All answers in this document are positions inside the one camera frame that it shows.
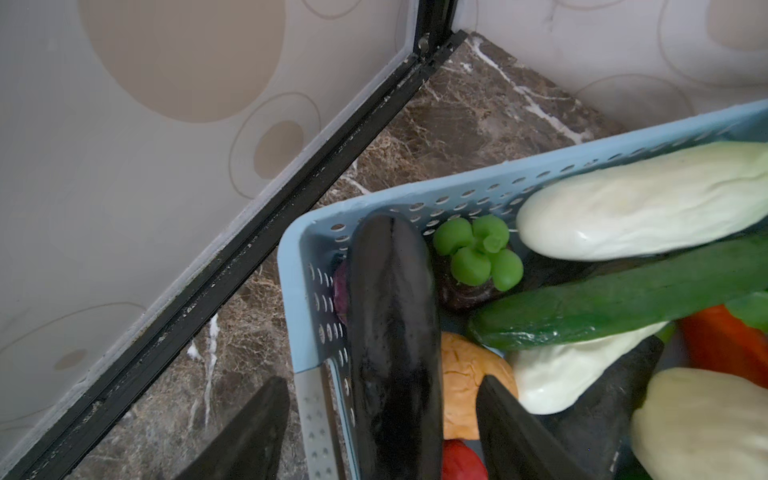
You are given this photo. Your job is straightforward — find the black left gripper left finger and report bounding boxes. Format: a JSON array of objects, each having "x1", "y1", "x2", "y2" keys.
[{"x1": 178, "y1": 376, "x2": 290, "y2": 480}]

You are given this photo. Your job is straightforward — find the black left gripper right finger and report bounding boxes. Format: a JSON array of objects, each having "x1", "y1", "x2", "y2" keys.
[{"x1": 476, "y1": 375, "x2": 590, "y2": 480}]

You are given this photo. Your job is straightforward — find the dark purple eggplant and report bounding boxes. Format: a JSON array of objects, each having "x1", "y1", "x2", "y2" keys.
[{"x1": 347, "y1": 211, "x2": 443, "y2": 479}]

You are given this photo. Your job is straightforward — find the purple cabbage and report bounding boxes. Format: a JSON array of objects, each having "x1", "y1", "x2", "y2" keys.
[{"x1": 333, "y1": 259, "x2": 349, "y2": 325}]

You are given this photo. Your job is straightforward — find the red bell pepper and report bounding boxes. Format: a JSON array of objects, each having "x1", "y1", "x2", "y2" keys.
[{"x1": 441, "y1": 440, "x2": 489, "y2": 480}]

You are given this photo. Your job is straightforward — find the white long vegetable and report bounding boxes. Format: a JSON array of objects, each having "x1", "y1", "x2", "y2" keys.
[{"x1": 505, "y1": 322, "x2": 666, "y2": 415}]

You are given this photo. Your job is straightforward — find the brown bread roll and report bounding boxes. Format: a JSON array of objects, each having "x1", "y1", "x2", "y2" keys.
[{"x1": 441, "y1": 332, "x2": 519, "y2": 440}]

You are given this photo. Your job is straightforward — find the white pumpkin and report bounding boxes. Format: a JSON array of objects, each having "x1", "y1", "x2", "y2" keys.
[{"x1": 631, "y1": 368, "x2": 767, "y2": 479}]

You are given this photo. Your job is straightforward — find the mangosteen with green calyx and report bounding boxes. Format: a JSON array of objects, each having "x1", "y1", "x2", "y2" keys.
[{"x1": 432, "y1": 214, "x2": 524, "y2": 312}]

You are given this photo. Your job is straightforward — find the green cucumber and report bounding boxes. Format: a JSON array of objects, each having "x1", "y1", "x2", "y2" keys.
[{"x1": 467, "y1": 233, "x2": 767, "y2": 351}]

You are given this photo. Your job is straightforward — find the blue plastic basket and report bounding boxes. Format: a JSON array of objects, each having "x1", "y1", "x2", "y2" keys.
[{"x1": 277, "y1": 100, "x2": 767, "y2": 479}]

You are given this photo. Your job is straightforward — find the red chili pepper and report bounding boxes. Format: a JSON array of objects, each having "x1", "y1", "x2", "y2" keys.
[{"x1": 679, "y1": 291, "x2": 767, "y2": 388}]

